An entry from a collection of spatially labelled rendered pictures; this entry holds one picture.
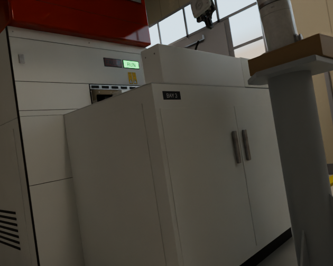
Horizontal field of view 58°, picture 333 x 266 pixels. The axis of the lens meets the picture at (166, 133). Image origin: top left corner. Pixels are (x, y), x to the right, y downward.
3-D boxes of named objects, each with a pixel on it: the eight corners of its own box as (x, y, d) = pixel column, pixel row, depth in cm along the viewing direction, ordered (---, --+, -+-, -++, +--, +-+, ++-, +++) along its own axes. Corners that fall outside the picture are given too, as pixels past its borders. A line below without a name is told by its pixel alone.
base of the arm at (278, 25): (320, 44, 117) (309, -3, 117) (294, 43, 106) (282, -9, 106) (277, 60, 132) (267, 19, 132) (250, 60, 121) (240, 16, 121)
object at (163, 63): (145, 88, 111) (140, 51, 112) (228, 91, 150) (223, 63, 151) (163, 82, 105) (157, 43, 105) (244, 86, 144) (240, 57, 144)
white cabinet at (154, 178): (87, 288, 141) (63, 115, 144) (210, 226, 210) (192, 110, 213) (192, 334, 96) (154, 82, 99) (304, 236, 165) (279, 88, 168)
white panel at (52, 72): (17, 117, 132) (5, 27, 133) (153, 111, 190) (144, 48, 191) (20, 116, 129) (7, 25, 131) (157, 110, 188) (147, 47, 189)
